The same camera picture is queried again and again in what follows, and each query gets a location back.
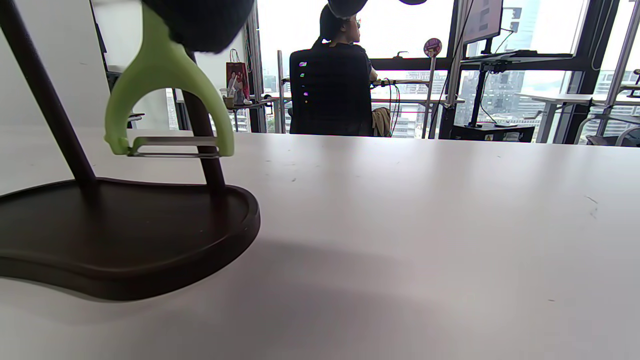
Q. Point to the person's right hand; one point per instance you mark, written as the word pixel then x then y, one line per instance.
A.
pixel 200 22

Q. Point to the green vegetable scraper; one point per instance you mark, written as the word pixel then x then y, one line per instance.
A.
pixel 150 75

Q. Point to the dark wooden key rack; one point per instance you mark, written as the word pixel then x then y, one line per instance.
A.
pixel 115 235

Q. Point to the red printed gift bag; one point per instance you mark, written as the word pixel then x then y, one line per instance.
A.
pixel 237 80

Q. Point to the clear plastic drink cup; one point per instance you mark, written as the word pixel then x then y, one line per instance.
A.
pixel 228 100

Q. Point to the black office chair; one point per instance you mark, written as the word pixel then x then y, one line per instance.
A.
pixel 330 95

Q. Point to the beige garment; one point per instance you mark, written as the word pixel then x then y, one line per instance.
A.
pixel 381 121

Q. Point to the white desk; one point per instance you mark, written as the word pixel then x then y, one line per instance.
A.
pixel 415 100
pixel 560 98

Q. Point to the round pink sign on pole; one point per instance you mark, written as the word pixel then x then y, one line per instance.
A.
pixel 432 47

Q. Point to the computer monitor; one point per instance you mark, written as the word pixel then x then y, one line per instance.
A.
pixel 482 20

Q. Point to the black monitor stand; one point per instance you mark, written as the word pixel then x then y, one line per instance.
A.
pixel 477 100

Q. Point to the dark raised platform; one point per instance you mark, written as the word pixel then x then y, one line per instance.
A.
pixel 515 56

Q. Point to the white flat device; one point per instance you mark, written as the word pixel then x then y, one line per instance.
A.
pixel 506 125

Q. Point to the grey bag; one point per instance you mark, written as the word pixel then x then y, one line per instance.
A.
pixel 600 141

